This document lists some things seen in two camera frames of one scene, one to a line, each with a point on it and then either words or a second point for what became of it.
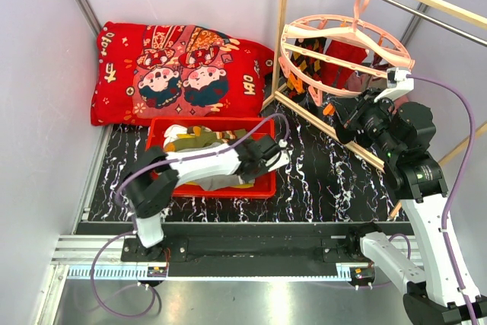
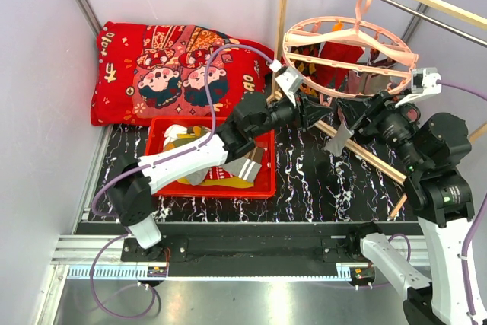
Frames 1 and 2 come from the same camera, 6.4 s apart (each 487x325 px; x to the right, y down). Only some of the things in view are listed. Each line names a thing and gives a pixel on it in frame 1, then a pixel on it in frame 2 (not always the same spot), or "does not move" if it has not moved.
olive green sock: (199, 135) does not move
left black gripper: (246, 178) → (309, 109)
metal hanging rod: (410, 11) does not move
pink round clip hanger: (338, 55) does not move
